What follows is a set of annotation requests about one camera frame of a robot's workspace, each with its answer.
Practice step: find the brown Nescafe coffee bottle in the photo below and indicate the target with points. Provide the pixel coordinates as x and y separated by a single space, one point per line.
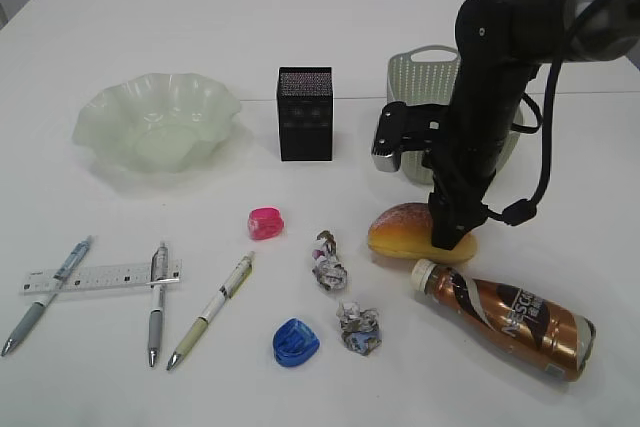
542 333

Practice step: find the clear plastic ruler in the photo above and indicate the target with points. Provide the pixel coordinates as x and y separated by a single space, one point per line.
99 278

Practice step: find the pale green wavy glass plate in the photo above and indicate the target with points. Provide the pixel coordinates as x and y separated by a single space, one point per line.
157 122

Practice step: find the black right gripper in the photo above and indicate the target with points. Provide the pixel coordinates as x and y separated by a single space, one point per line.
461 180

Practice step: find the light blue click pen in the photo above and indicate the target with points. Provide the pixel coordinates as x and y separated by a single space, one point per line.
38 307

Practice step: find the long paper piece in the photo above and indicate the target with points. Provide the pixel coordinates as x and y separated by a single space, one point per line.
328 269

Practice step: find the round paper ball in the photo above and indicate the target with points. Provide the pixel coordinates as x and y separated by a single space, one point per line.
360 331

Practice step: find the black mesh pen holder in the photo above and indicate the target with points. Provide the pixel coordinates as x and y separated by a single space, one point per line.
305 113

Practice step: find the pink correction tape dispenser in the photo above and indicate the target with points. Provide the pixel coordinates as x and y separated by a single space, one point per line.
264 223

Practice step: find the grey click pen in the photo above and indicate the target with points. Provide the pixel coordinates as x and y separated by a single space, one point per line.
159 268

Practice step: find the bread roll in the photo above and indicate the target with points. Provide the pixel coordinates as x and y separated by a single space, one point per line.
404 231

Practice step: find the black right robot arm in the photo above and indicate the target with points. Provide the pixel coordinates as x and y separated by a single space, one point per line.
502 44

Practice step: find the pale green plastic basket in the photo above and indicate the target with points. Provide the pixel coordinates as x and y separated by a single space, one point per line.
416 82

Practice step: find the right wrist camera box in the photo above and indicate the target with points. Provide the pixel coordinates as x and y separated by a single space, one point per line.
406 128

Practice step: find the beige click pen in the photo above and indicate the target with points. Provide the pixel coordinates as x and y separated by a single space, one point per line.
225 292

